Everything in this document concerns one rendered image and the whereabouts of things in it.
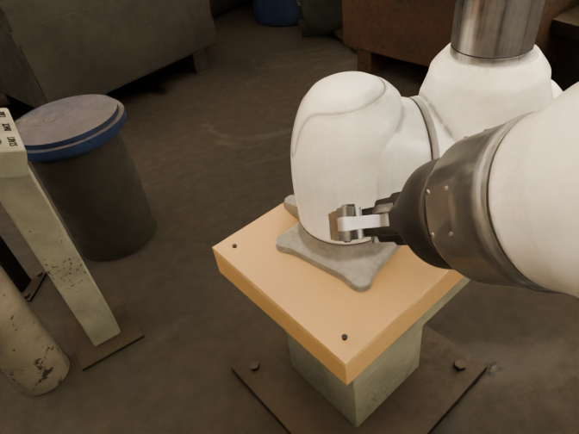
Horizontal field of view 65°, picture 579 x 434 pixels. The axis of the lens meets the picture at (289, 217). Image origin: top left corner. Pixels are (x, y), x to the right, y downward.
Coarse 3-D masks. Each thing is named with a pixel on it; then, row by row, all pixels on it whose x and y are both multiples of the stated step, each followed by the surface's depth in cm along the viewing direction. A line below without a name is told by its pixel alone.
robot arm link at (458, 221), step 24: (456, 144) 26; (480, 144) 23; (456, 168) 24; (480, 168) 22; (432, 192) 25; (456, 192) 23; (480, 192) 21; (432, 216) 26; (456, 216) 23; (480, 216) 21; (456, 240) 24; (480, 240) 22; (456, 264) 25; (480, 264) 23; (504, 264) 21; (528, 288) 22
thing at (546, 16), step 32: (352, 0) 212; (384, 0) 199; (416, 0) 187; (448, 0) 176; (576, 0) 174; (352, 32) 222; (384, 32) 207; (416, 32) 195; (448, 32) 184; (544, 32) 167; (384, 64) 231
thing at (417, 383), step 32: (256, 352) 108; (288, 352) 106; (416, 352) 95; (448, 352) 102; (256, 384) 101; (288, 384) 100; (320, 384) 94; (384, 384) 90; (416, 384) 97; (448, 384) 96; (288, 416) 95; (320, 416) 94; (352, 416) 89; (384, 416) 92; (416, 416) 91
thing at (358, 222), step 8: (360, 208) 34; (360, 216) 32; (368, 216) 32; (376, 216) 32; (384, 216) 32; (344, 224) 33; (352, 224) 33; (360, 224) 32; (368, 224) 32; (376, 224) 32; (384, 224) 32; (360, 232) 34
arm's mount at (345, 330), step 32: (256, 224) 82; (288, 224) 81; (224, 256) 77; (256, 256) 76; (288, 256) 75; (416, 256) 72; (256, 288) 72; (288, 288) 70; (320, 288) 69; (384, 288) 68; (416, 288) 67; (448, 288) 73; (288, 320) 68; (320, 320) 65; (352, 320) 64; (384, 320) 64; (320, 352) 64; (352, 352) 61
